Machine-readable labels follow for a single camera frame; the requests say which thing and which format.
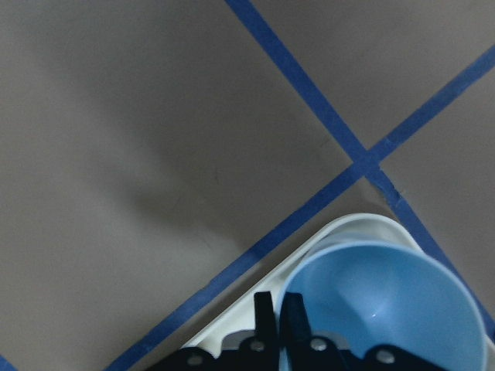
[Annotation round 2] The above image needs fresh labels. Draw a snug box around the light blue plastic cup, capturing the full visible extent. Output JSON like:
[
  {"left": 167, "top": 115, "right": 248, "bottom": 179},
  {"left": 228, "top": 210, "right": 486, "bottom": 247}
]
[{"left": 276, "top": 241, "right": 488, "bottom": 370}]

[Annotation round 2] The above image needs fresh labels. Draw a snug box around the cream plastic tray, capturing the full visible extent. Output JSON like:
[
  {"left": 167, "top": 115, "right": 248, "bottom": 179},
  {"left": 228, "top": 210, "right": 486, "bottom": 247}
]
[{"left": 190, "top": 213, "right": 494, "bottom": 369}]

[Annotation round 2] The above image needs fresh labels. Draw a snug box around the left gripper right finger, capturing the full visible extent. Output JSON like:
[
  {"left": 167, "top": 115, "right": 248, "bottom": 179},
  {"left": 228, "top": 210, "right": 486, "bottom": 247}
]
[{"left": 280, "top": 292, "right": 312, "bottom": 350}]

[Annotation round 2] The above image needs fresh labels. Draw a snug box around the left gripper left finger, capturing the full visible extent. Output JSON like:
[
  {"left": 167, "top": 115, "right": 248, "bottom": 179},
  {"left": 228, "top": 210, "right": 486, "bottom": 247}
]
[{"left": 254, "top": 291, "right": 278, "bottom": 349}]

